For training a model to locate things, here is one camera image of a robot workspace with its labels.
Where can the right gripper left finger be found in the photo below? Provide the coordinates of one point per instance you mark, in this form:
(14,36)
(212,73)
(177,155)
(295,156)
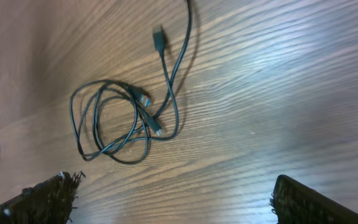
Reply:
(50,201)

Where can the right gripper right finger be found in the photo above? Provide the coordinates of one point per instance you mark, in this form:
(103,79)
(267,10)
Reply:
(295,203)

